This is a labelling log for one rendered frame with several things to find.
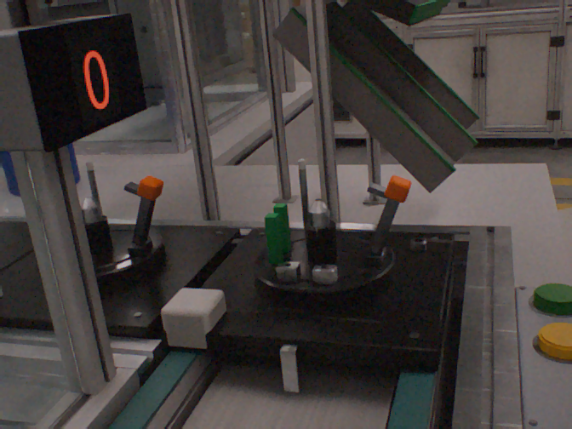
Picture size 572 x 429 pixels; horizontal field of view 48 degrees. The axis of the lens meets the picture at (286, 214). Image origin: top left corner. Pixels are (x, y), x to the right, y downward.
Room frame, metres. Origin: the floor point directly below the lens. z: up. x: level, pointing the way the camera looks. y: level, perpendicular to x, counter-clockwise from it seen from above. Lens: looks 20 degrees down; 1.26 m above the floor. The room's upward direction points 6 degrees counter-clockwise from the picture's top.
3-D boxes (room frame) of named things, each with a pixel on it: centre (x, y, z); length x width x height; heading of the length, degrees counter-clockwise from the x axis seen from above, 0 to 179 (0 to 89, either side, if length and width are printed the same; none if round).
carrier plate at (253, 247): (0.59, -0.03, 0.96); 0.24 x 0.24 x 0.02; 71
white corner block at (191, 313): (0.53, 0.09, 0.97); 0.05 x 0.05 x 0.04; 71
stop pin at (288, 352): (0.47, 0.01, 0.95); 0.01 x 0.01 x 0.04; 71
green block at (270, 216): (0.59, 0.01, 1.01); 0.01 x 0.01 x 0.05; 71
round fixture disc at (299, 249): (0.59, -0.03, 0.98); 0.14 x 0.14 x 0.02
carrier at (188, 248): (0.67, 0.21, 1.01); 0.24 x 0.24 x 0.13; 71
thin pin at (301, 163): (0.65, -0.02, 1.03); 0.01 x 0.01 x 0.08; 71
